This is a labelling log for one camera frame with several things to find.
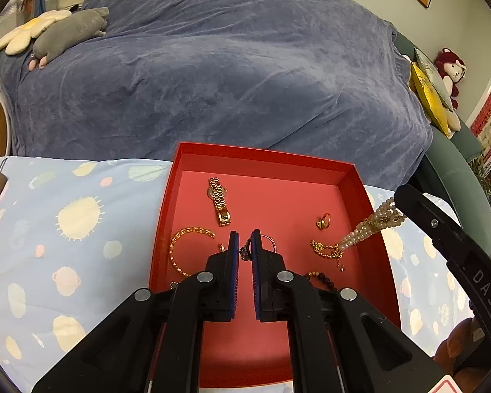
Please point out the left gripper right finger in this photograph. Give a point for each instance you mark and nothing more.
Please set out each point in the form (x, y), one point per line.
(268, 297)

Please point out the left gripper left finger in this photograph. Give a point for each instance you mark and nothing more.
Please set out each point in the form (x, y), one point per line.
(222, 296)

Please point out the gold wrist watch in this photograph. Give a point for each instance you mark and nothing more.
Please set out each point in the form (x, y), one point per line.
(216, 193)

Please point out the green armchair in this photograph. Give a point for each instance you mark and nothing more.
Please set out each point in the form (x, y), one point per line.
(440, 166)

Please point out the blue planet print cloth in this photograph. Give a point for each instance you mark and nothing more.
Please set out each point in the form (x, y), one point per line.
(75, 240)

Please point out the yellow satin pillow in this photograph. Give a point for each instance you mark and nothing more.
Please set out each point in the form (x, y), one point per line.
(443, 118)

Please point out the blue blanket covered sofa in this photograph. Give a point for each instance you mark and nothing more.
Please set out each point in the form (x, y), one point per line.
(314, 77)

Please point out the red monkey plush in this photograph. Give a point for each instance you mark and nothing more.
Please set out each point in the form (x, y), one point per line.
(452, 70)

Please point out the grey satin pillow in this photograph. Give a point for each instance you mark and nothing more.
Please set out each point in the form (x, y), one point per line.
(431, 71)

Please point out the grey plush toy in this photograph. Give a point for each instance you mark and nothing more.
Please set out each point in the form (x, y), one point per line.
(62, 35)

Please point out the cream flower cushion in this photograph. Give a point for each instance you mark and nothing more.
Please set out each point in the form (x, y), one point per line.
(18, 39)

